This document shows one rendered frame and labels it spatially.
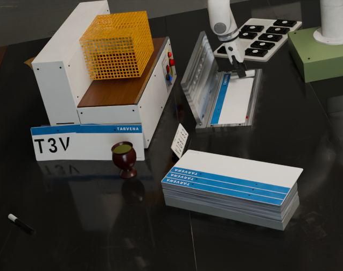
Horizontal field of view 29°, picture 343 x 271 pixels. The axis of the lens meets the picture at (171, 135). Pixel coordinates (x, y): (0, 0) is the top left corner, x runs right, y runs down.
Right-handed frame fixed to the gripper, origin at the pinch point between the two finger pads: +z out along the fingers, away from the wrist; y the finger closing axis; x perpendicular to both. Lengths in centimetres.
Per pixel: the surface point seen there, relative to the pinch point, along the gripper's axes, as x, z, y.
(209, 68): 11.1, -6.7, -4.8
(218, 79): 10.4, 0.8, -0.9
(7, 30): 193, 0, 161
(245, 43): 3.3, 3.3, 34.3
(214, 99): 9.6, 0.6, -17.9
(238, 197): -10, -2, -89
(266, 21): -4, 5, 57
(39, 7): 165, -7, 168
